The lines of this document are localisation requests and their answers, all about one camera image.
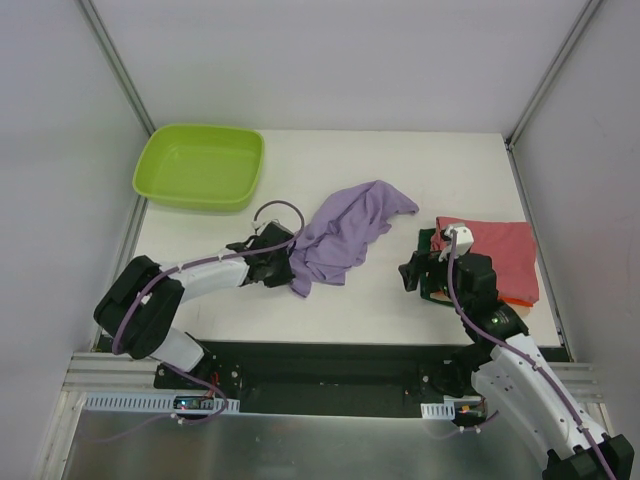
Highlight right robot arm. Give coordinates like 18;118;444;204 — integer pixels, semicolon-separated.
398;250;635;479

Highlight purple t shirt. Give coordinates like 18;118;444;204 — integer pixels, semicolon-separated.
290;180;419;298

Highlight folded green t shirt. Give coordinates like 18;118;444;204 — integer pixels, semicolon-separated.
418;228;436;301

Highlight folded orange t shirt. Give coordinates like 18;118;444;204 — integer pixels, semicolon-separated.
433;292;535;309

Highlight white cable duct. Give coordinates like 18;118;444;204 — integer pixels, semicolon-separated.
84;393;240;415
420;402;456;421

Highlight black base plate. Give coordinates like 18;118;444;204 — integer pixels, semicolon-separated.
153;341;490;418

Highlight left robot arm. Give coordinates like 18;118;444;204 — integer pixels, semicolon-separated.
93;221;295;389

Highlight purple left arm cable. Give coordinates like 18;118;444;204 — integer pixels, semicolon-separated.
112;200;307;356

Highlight green plastic basin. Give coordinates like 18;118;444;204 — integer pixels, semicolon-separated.
132;124;265;213

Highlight right white cable duct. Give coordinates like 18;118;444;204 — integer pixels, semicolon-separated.
420;402;456;421

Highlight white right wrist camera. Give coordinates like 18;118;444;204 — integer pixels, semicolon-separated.
441;223;474;258

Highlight right aluminium corner post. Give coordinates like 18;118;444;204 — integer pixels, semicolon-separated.
505;0;606;152

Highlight left white cable duct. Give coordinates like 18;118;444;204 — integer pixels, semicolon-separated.
84;393;240;415

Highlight aluminium corner post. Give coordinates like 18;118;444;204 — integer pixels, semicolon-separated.
75;0;156;136
505;0;606;152

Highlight aluminium frame rail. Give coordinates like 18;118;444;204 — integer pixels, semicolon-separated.
62;352;604;403

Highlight folded pink t shirt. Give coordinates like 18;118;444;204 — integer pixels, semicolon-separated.
431;216;540;304

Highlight left aluminium corner post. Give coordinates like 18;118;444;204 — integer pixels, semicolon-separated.
75;0;156;136

